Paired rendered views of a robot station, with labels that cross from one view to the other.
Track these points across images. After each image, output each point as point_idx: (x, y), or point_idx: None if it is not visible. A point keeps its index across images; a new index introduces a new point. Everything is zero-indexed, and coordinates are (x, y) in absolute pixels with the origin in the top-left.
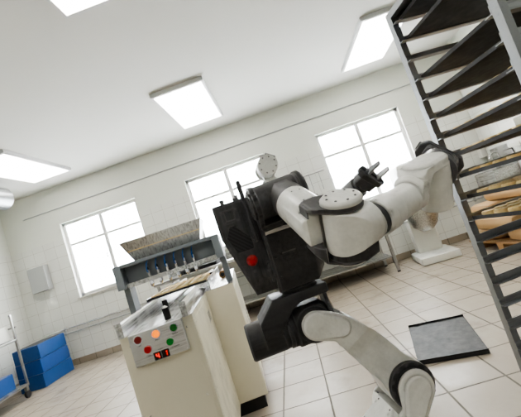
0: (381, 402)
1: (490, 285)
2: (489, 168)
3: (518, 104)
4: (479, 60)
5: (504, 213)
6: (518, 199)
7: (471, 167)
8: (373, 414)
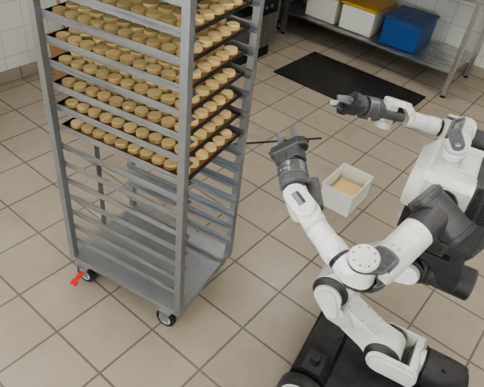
0: (351, 303)
1: (183, 243)
2: (209, 120)
3: (207, 56)
4: (236, 11)
5: (210, 160)
6: (154, 154)
7: (166, 127)
8: (359, 310)
